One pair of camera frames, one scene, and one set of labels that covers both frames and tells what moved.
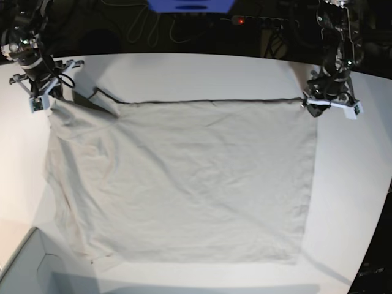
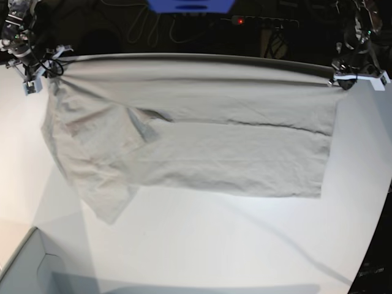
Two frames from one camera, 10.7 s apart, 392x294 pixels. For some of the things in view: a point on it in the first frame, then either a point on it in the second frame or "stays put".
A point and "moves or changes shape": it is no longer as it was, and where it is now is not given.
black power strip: [273, 22] stays put
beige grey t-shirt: [222, 182] moves or changes shape
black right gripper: [328, 83] -> [358, 63]
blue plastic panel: [192, 6] stays put
